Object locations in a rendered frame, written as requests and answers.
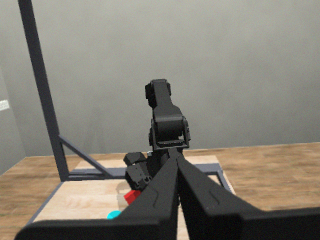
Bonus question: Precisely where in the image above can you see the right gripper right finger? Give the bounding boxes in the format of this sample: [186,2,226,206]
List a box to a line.
[176,157,320,240]

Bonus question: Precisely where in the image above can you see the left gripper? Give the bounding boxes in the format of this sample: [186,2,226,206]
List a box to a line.
[123,152,160,170]

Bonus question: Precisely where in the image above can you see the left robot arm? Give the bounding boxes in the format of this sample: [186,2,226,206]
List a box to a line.
[125,79,191,192]

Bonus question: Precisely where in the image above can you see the teal cylinder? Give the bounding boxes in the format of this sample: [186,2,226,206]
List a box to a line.
[107,210,121,218]

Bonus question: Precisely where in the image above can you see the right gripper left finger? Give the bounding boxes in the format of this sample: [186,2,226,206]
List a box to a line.
[14,158,179,240]

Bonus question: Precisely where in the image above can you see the dark red cylinder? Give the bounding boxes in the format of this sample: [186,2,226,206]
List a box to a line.
[124,190,141,205]

